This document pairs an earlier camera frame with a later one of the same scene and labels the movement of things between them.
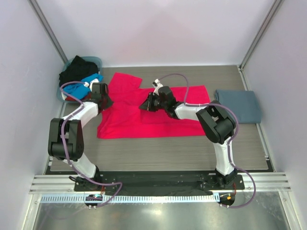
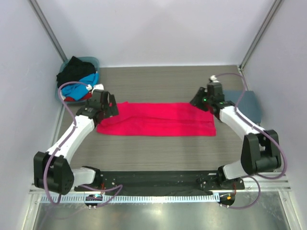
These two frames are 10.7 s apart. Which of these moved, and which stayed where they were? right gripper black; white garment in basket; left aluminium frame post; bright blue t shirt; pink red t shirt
Moved: right gripper black; pink red t shirt
Stayed: white garment in basket; left aluminium frame post; bright blue t shirt
